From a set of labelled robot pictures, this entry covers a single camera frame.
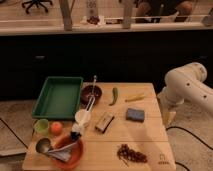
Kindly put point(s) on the green plastic tray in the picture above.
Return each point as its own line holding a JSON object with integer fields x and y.
{"x": 59, "y": 98}

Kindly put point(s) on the small wooden block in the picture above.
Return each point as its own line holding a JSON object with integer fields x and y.
{"x": 104, "y": 122}

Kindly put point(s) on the bunch of dark grapes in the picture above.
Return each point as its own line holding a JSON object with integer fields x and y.
{"x": 126, "y": 154}

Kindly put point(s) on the orange plate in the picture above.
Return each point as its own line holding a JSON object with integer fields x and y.
{"x": 76, "y": 154}

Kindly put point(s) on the seated person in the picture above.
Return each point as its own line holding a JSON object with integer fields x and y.
{"x": 160, "y": 8}

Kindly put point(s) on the yellow banana toy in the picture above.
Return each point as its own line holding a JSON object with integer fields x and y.
{"x": 134, "y": 98}

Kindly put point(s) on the blue sponge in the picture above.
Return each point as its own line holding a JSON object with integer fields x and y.
{"x": 135, "y": 115}

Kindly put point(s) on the dark brown bowl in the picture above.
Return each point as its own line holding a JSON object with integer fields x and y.
{"x": 89, "y": 91}

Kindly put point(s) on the white black bottle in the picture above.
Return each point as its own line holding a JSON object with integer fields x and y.
{"x": 77, "y": 131}

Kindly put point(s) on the green chili pepper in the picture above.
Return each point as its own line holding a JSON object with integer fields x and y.
{"x": 115, "y": 96}

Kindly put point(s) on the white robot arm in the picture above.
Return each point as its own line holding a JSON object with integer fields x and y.
{"x": 185, "y": 83}

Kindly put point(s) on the black office chair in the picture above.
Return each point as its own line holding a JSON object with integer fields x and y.
{"x": 29, "y": 3}

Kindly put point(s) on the small green cup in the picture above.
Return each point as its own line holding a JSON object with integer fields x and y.
{"x": 42, "y": 126}

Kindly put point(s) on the orange fruit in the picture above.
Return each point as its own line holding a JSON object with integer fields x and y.
{"x": 56, "y": 128}

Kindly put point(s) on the grey folded cloth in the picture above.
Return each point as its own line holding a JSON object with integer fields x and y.
{"x": 63, "y": 154}

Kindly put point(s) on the metal ladle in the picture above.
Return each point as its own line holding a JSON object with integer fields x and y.
{"x": 44, "y": 146}

